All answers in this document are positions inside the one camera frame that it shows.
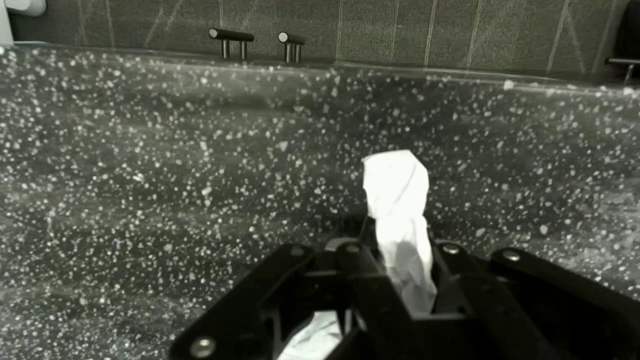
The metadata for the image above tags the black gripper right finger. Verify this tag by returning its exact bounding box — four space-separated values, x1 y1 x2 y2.
430 228 640 360

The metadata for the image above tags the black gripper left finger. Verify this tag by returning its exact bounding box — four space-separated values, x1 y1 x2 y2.
169 218 430 360

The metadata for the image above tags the white paper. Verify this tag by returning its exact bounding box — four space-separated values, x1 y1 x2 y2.
279 148 440 360

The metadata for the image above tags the light grey machine housing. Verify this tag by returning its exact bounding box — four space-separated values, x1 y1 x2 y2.
0 0 51 47

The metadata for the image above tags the silver drawer handle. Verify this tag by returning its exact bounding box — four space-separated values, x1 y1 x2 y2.
604 55 640 86

